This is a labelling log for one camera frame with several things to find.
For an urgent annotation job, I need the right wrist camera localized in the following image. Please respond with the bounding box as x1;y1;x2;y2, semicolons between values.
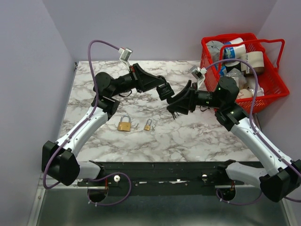
190;65;207;90

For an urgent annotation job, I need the clear plastic bag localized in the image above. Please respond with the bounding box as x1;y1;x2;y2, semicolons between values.
225;68;246;89

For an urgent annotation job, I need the white blue paper cup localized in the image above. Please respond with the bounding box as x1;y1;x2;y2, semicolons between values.
223;37;246;59

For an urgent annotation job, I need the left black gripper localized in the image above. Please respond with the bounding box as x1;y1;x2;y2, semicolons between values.
110;63;165;98

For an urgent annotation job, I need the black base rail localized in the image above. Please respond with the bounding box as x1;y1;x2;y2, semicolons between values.
77;160;264;196

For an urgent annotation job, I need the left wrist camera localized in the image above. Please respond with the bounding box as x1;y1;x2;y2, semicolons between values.
118;48;133;68

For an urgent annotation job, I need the purple cable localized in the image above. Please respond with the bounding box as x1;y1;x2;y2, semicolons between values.
202;58;301;206
43;40;132;206

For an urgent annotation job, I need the beige tape roll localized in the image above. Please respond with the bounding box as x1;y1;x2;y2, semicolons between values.
240;51;265;75

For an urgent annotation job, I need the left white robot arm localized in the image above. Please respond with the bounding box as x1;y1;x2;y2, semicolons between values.
41;64;166;189

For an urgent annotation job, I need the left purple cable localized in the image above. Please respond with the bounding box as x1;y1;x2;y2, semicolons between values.
43;40;132;206

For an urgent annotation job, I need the small brass padlock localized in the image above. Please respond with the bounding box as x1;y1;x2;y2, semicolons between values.
144;119;152;131

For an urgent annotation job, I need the red plastic basket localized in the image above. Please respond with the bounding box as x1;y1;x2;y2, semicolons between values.
200;33;290;113

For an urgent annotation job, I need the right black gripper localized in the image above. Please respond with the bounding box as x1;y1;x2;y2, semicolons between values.
167;80;223;115

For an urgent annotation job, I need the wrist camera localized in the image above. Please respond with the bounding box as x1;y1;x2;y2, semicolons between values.
190;65;207;90
118;48;133;68

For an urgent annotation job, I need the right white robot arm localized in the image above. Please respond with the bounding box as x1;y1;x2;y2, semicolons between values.
167;77;301;202

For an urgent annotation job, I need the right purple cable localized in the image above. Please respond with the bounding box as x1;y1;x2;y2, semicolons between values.
202;58;301;206

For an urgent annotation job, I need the large brass padlock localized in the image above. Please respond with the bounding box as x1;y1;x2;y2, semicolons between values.
117;114;131;132

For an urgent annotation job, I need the black padlock with keys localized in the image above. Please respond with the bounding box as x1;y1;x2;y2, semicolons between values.
156;75;174;101

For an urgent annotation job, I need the beige lotion pump bottle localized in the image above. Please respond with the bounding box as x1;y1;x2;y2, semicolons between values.
237;88;264;99

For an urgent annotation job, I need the grey crumpled bag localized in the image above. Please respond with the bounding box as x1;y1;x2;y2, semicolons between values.
206;40;224;63

